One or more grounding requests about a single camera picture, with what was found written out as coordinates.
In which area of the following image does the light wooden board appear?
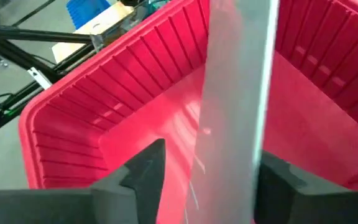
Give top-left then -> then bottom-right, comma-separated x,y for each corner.
51,1 -> 136,63

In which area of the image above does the white frame bracket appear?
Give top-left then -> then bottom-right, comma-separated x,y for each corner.
26,66 -> 53,90

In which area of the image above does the large red plastic bin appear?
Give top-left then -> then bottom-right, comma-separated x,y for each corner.
18,0 -> 358,224

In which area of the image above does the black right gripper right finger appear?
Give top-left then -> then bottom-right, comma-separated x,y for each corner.
254,151 -> 358,224

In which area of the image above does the blue plastic crate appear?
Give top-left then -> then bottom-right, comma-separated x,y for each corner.
66,0 -> 111,30

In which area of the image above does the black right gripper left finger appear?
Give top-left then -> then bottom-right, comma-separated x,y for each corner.
0,138 -> 167,224

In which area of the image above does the grey plastic divider panel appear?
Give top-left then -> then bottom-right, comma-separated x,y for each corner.
183,0 -> 281,224

